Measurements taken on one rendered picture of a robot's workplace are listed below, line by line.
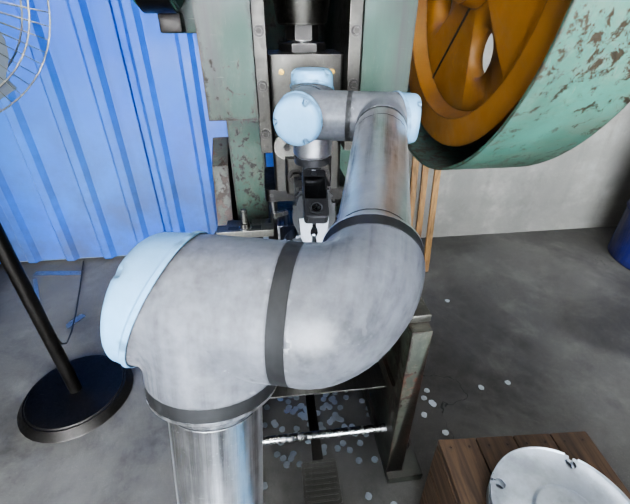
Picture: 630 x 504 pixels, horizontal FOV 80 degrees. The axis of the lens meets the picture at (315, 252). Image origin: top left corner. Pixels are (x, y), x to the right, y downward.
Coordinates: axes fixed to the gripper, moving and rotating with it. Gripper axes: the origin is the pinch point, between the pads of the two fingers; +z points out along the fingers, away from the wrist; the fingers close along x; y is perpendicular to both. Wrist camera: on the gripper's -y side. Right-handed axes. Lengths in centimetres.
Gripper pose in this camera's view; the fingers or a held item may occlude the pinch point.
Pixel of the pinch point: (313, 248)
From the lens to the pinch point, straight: 82.4
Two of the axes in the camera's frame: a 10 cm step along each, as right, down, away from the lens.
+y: -1.2, -5.2, 8.4
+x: -9.9, 0.6, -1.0
